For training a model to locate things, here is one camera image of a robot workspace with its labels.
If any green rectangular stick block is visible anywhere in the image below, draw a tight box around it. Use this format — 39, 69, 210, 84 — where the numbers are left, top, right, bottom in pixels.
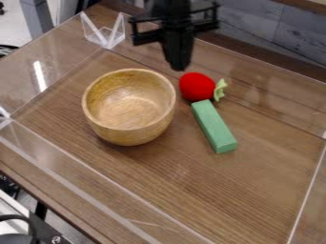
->
191, 100, 238, 153

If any black cable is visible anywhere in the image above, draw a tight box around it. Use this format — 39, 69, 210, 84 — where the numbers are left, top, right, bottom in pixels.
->
0, 214, 43, 244

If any red plush strawberry toy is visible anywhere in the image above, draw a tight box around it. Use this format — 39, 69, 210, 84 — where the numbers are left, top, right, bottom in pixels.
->
177, 72, 228, 102

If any clear acrylic corner bracket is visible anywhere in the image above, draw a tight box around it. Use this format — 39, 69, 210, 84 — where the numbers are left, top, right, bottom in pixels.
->
80, 11, 125, 50

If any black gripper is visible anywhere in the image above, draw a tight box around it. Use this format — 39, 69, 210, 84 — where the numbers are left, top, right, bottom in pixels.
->
128, 0, 220, 71

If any black metal clamp bracket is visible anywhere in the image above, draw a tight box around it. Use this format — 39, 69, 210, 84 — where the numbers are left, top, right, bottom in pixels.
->
28, 213, 72, 244

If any clear acrylic tray wall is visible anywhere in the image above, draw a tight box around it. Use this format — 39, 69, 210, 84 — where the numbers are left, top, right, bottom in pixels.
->
0, 19, 326, 244

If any brown wooden bowl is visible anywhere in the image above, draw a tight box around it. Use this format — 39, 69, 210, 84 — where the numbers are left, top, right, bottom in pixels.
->
81, 69, 176, 146

